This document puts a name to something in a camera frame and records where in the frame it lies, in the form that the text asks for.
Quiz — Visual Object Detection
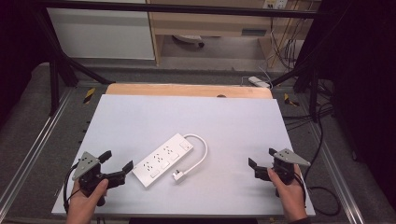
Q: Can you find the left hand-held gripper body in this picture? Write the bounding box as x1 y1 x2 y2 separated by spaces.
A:
72 151 127 207

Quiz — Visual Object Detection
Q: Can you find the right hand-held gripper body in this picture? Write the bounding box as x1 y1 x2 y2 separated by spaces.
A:
254 147 312 198

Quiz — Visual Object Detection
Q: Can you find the white power strip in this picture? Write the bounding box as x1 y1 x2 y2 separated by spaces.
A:
132 133 194 189
247 76 271 89

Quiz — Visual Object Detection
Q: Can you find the white power plug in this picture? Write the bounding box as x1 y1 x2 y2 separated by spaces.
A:
172 169 187 184

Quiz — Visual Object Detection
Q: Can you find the white power strip cable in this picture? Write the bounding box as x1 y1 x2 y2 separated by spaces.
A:
180 133 208 176

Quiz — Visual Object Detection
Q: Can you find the person's left hand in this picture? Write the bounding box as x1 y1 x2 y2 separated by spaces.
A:
65 178 109 224

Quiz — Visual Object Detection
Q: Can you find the person's right hand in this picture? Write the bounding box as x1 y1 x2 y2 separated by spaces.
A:
267 163 308 223

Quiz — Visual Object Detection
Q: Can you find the yellow black tape marker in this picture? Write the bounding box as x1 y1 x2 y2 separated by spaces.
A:
283 92 301 107
82 87 96 105

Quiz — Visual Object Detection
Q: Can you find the white power strip on floor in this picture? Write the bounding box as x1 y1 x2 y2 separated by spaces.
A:
247 76 271 89

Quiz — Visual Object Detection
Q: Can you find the white mat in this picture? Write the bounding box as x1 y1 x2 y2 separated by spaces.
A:
51 94 316 217

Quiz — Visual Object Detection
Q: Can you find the wooden board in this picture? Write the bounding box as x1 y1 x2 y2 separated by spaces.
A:
105 82 274 100

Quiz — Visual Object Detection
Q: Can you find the white cabinet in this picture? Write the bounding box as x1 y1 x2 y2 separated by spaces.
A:
46 0 156 61

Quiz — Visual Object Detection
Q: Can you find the office chair base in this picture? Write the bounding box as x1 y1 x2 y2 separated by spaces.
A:
172 35 205 49

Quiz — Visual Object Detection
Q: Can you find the wooden desk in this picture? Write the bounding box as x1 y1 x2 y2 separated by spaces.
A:
146 0 321 66

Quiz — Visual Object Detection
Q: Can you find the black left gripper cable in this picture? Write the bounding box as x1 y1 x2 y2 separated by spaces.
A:
63 161 80 215

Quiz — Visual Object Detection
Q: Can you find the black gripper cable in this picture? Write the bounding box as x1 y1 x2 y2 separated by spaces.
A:
63 161 80 215
293 102 342 217

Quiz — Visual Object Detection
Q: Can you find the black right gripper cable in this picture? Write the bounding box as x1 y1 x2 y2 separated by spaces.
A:
293 102 342 217

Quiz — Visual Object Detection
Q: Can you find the aluminium rail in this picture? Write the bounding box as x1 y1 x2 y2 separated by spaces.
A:
0 88 76 206
306 122 365 224

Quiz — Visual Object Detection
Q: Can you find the black metal frame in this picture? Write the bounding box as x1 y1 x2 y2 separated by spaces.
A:
29 0 340 123

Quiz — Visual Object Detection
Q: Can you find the bundle of hanging cables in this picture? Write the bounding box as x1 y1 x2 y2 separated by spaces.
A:
268 8 307 71

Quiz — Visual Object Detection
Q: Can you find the white wall socket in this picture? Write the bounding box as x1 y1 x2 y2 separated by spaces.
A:
262 0 289 9

